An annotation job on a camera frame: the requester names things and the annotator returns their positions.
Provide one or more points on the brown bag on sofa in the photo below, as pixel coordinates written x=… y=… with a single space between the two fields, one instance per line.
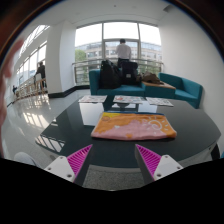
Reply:
x=150 y=78

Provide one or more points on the dark blue backpack right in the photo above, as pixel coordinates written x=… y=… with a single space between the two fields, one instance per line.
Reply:
x=129 y=72

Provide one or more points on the window balcony railing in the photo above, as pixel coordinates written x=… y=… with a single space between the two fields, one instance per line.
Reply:
x=82 y=68

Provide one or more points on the teal armchair on right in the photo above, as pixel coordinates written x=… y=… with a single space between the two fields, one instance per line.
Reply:
x=186 y=89

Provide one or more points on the round black glass table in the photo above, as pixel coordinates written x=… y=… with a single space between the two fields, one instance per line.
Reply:
x=71 y=131

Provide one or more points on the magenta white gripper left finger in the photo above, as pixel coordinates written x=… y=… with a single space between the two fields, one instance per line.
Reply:
x=73 y=167

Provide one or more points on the blurred hand at left edge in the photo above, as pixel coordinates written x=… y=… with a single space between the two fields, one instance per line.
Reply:
x=5 y=73

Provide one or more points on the black backpack left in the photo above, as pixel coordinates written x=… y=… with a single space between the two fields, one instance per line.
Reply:
x=110 y=77

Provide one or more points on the person in dark clothes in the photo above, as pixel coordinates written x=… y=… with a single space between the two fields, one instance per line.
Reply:
x=41 y=72

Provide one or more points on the right magazine on table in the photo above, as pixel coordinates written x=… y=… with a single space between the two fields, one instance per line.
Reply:
x=159 y=101

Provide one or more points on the middle magazine on table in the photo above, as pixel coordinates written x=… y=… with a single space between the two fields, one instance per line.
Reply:
x=128 y=99

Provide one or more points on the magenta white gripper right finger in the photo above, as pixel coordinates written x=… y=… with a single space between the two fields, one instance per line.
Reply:
x=153 y=166

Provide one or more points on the orange pink folded towel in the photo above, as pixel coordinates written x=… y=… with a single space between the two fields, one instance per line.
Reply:
x=133 y=126

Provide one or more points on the left magazine on table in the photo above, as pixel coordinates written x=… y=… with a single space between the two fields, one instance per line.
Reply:
x=93 y=99

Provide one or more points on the person in white shirt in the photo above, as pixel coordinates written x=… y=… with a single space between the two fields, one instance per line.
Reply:
x=123 y=51

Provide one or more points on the magazine on table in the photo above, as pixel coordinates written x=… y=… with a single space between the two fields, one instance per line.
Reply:
x=128 y=99
x=159 y=101
x=93 y=99

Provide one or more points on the teal sofa by window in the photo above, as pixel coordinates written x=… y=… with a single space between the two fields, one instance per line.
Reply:
x=142 y=89

